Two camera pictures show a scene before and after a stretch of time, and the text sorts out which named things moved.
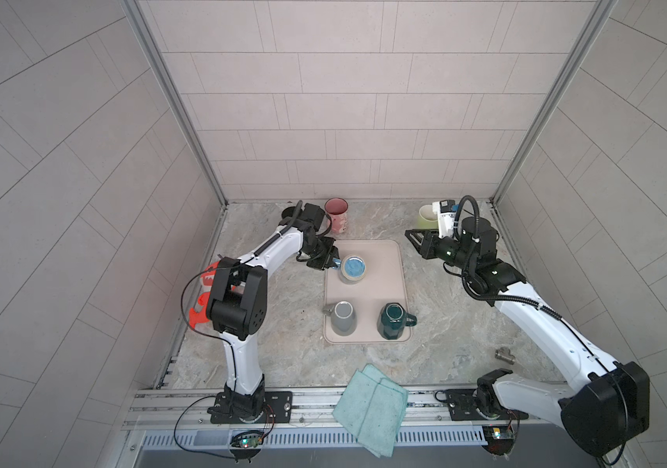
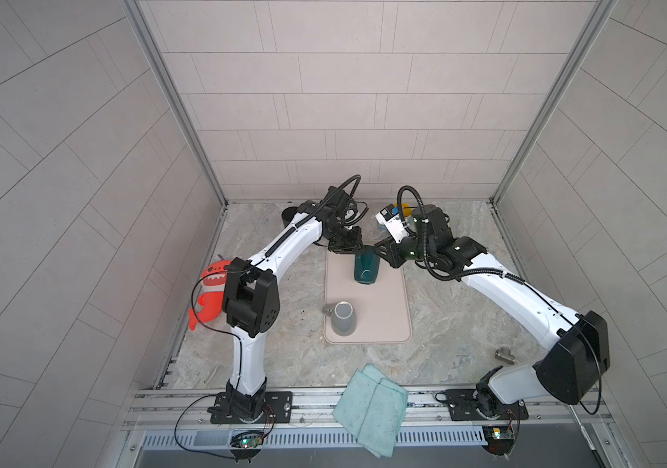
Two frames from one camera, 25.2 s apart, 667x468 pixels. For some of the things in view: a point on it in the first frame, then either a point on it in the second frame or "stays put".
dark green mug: (392, 321) -> (367, 263)
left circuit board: (247, 441) stays put
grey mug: (343, 317) stays put
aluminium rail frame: (186, 409) stays put
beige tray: (383, 283) stays put
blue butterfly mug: (352, 268) -> (407, 210)
